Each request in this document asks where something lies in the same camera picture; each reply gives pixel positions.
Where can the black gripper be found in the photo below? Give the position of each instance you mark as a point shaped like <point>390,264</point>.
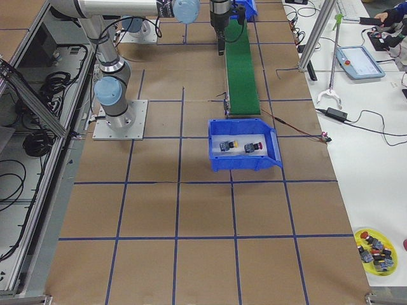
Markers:
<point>218,16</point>

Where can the yellow push button switch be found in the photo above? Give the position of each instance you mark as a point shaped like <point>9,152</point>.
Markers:
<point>227,145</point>

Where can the red push button switch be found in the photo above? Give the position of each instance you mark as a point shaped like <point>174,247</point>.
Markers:
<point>251,147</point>

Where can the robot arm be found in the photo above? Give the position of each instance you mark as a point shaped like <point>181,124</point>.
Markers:
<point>111,89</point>

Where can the yellow tray of buttons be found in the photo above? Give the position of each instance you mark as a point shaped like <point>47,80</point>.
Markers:
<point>376,252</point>

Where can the left blue storage bin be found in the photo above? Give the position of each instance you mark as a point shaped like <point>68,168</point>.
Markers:
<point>250,8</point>

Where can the blue storage bin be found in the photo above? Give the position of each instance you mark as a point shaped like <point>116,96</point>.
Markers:
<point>244,126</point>
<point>250,8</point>

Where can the green conveyor belt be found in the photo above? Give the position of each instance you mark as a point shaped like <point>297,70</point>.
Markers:
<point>242,96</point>

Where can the right blue storage bin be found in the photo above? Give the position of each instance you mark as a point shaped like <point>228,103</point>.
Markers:
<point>244,126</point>

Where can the white foam pad right bin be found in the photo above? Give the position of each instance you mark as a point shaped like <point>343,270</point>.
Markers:
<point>242,140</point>

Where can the teach pendant tablet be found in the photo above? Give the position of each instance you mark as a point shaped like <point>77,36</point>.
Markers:
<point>358,63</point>

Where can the black power adapter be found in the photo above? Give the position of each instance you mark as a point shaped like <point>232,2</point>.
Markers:
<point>336,114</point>

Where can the brown paper table cover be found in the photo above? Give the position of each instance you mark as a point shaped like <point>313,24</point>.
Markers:
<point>149,222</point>

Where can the aluminium frame post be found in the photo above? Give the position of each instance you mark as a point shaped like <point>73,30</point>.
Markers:
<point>318,28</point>

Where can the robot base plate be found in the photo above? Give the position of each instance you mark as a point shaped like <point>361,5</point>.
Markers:
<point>129,126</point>

